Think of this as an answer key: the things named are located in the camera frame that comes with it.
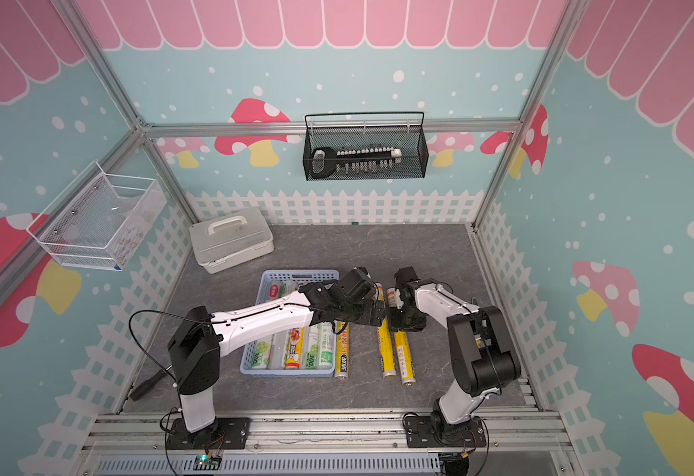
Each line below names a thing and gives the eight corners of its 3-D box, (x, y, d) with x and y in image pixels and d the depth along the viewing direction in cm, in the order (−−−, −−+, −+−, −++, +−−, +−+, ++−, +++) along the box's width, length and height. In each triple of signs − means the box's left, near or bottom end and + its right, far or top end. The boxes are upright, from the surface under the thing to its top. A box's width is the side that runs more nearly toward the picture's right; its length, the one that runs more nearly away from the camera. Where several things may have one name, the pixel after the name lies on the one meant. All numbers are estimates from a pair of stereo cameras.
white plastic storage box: (211, 280, 106) (195, 257, 96) (203, 248, 116) (188, 225, 106) (279, 255, 114) (271, 232, 103) (266, 227, 123) (258, 203, 113)
